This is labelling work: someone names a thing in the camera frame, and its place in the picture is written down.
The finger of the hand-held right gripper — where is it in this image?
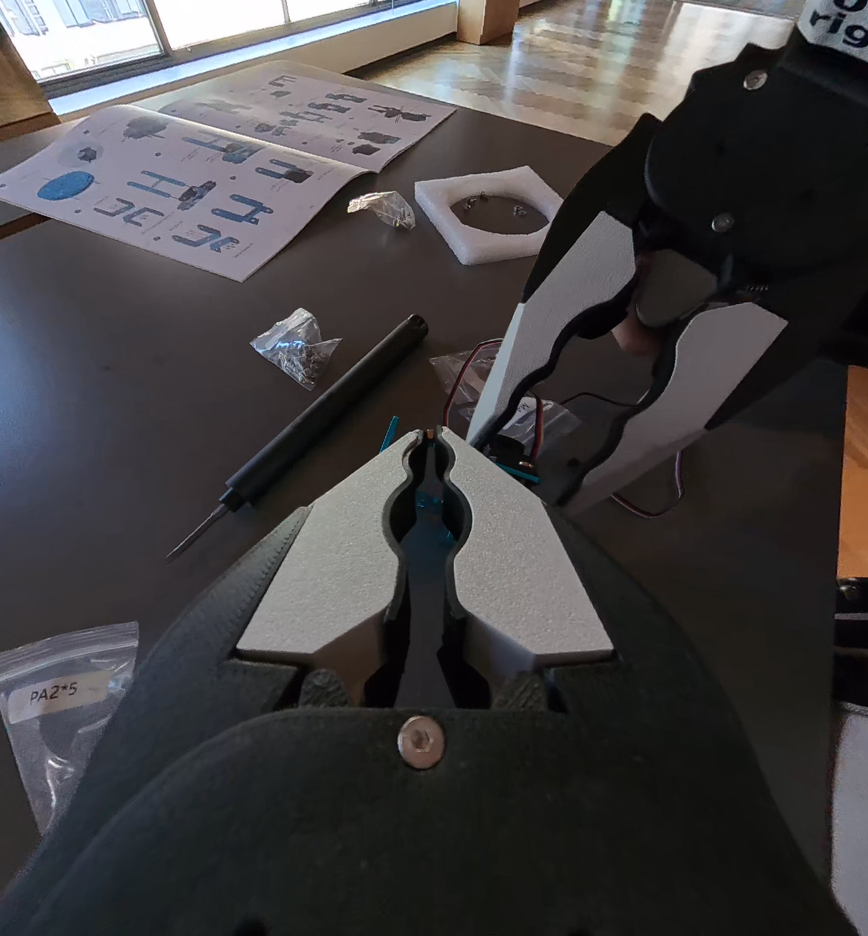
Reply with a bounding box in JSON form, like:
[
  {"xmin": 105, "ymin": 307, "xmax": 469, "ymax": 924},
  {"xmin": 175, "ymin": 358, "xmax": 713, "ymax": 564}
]
[
  {"xmin": 466, "ymin": 212, "xmax": 716, "ymax": 449},
  {"xmin": 551, "ymin": 301, "xmax": 791, "ymax": 514}
]

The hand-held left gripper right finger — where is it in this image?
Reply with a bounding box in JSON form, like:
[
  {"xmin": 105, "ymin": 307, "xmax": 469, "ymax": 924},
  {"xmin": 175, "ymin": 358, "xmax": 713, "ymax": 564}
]
[{"xmin": 434, "ymin": 426, "xmax": 616, "ymax": 706}]

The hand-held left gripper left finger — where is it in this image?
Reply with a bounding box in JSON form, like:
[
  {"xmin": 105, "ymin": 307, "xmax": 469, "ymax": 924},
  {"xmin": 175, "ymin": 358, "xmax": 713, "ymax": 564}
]
[{"xmin": 236, "ymin": 430, "xmax": 431, "ymax": 706}]

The blue servo bracket assembly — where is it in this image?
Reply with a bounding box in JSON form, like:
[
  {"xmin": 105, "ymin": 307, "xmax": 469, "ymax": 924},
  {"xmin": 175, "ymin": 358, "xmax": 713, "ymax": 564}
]
[{"xmin": 379, "ymin": 415, "xmax": 581, "ymax": 586}]

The servo cable with black plug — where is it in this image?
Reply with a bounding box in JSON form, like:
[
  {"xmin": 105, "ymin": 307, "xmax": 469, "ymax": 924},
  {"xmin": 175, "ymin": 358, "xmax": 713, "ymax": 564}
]
[{"xmin": 444, "ymin": 347, "xmax": 691, "ymax": 519}]

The small clear parts bag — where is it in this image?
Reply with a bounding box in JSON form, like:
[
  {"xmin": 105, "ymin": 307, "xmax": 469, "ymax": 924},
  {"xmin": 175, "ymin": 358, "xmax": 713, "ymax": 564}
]
[{"xmin": 430, "ymin": 350, "xmax": 497, "ymax": 440}]

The dark desk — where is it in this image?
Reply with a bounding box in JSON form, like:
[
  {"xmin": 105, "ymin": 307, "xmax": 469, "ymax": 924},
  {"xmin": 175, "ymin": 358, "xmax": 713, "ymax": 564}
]
[{"xmin": 0, "ymin": 102, "xmax": 851, "ymax": 936}]

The person's right hand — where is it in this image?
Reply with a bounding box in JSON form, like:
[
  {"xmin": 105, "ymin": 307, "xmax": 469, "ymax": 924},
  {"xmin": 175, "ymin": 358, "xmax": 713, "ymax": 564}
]
[{"xmin": 611, "ymin": 311, "xmax": 659, "ymax": 358}]

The black screwdriver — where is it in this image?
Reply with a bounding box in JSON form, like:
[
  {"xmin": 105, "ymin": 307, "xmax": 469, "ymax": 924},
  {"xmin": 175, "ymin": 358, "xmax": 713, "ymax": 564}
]
[{"xmin": 165, "ymin": 314, "xmax": 429, "ymax": 564}]

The small crumpled clear bag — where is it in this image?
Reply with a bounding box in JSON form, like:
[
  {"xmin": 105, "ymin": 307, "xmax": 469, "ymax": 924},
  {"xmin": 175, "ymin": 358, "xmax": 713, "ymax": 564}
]
[{"xmin": 347, "ymin": 192, "xmax": 416, "ymax": 229}]

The crumpled bag of silver screws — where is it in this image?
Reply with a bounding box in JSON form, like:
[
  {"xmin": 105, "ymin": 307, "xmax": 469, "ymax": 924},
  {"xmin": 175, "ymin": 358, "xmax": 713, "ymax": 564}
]
[{"xmin": 251, "ymin": 309, "xmax": 342, "ymax": 389}]

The zip bag of screws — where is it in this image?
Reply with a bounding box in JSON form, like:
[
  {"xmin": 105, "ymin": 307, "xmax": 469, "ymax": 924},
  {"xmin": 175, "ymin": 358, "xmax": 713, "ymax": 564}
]
[{"xmin": 0, "ymin": 622, "xmax": 140, "ymax": 835}]

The white instruction booklet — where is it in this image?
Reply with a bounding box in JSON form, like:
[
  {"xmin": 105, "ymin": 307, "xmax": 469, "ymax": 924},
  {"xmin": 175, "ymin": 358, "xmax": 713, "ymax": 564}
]
[{"xmin": 0, "ymin": 60, "xmax": 457, "ymax": 282}]

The white foam frame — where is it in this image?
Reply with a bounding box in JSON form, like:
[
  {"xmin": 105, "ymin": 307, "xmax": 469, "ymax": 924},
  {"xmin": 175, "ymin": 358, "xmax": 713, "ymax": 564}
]
[{"xmin": 414, "ymin": 164, "xmax": 565, "ymax": 266}]

